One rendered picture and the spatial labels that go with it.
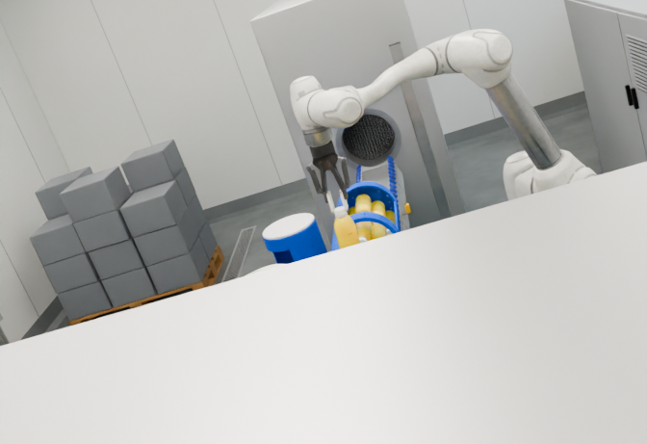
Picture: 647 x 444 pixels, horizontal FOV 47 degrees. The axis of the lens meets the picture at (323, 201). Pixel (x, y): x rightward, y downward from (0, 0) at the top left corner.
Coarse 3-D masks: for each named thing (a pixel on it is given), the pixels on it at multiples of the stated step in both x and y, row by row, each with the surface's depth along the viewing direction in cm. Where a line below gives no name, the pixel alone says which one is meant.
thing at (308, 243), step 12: (312, 228) 371; (264, 240) 375; (276, 240) 367; (288, 240) 366; (300, 240) 367; (312, 240) 370; (276, 252) 390; (288, 252) 396; (300, 252) 368; (312, 252) 371; (324, 252) 378
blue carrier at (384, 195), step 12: (348, 192) 334; (360, 192) 339; (372, 192) 339; (384, 192) 333; (348, 204) 341; (384, 204) 340; (396, 204) 331; (360, 216) 296; (372, 216) 296; (396, 216) 317; (396, 228) 299; (336, 240) 289
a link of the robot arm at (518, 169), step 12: (516, 156) 277; (528, 156) 274; (504, 168) 280; (516, 168) 273; (528, 168) 272; (504, 180) 281; (516, 180) 274; (528, 180) 270; (516, 192) 276; (528, 192) 271
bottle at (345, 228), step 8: (336, 216) 242; (344, 216) 240; (336, 224) 241; (344, 224) 240; (352, 224) 241; (336, 232) 242; (344, 232) 240; (352, 232) 241; (344, 240) 241; (352, 240) 241
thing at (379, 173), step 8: (368, 168) 460; (376, 168) 458; (384, 168) 453; (368, 176) 447; (376, 176) 442; (384, 176) 437; (400, 176) 445; (384, 184) 423; (400, 184) 429; (400, 192) 413; (408, 224) 378
